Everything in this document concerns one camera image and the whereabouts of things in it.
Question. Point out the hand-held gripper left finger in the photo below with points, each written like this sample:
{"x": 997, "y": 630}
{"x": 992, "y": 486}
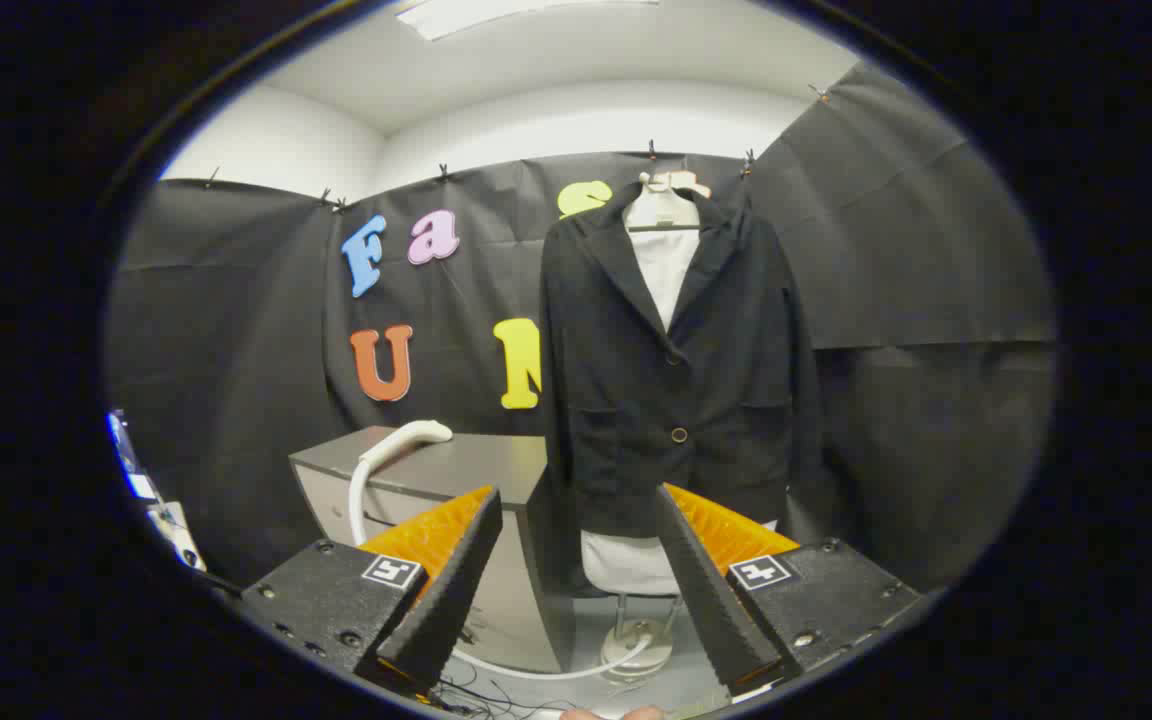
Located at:
{"x": 451, "y": 600}

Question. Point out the black jacket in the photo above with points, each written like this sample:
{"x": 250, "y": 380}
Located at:
{"x": 626, "y": 400}

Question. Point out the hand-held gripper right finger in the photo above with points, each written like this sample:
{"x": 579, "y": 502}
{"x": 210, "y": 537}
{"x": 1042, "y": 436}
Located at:
{"x": 706, "y": 590}

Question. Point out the ceiling light panel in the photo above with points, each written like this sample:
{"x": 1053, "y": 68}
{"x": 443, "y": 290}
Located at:
{"x": 496, "y": 12}

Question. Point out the row of black cloth clips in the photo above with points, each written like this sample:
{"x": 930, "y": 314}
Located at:
{"x": 651, "y": 150}

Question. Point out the white mannequin torso on stand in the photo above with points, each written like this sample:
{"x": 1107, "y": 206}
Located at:
{"x": 666, "y": 270}

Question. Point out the black backdrop cloth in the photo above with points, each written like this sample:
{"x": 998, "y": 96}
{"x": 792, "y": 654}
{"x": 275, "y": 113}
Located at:
{"x": 886, "y": 250}

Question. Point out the grey cabinet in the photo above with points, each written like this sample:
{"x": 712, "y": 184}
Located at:
{"x": 476, "y": 465}

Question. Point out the white and blue object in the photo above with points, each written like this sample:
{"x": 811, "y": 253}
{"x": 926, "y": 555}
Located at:
{"x": 176, "y": 535}

